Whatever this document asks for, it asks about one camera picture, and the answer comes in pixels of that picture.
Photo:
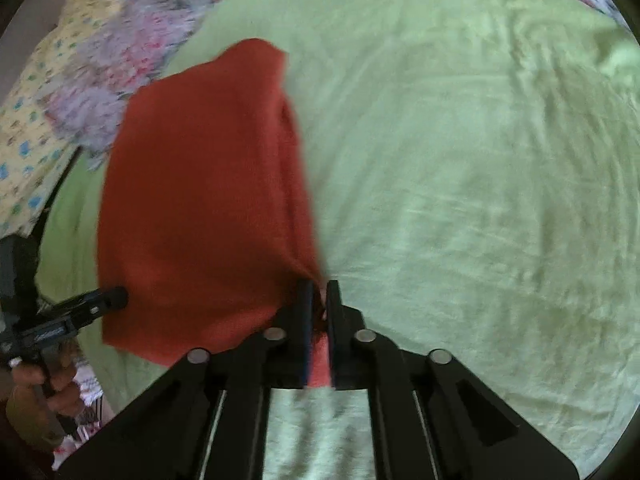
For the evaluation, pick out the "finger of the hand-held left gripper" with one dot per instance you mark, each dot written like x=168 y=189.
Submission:
x=100 y=301

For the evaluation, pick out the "pastel floral pillow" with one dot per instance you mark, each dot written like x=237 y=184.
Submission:
x=100 y=80

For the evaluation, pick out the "yellow printed cloth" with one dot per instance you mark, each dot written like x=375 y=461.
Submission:
x=30 y=135

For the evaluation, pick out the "green blanket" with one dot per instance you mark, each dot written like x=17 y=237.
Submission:
x=450 y=160

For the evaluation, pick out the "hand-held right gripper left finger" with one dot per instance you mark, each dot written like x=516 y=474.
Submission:
x=304 y=340

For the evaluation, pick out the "orange patterned sweater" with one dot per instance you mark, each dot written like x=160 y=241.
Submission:
x=200 y=185

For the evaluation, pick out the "white pink patterned cloth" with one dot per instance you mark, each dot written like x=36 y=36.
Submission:
x=87 y=400

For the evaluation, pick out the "person's left forearm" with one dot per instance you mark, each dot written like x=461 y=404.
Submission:
x=27 y=430

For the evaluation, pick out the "person's left hand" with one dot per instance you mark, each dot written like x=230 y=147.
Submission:
x=60 y=390

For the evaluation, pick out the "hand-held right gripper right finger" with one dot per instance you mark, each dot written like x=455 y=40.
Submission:
x=334 y=340

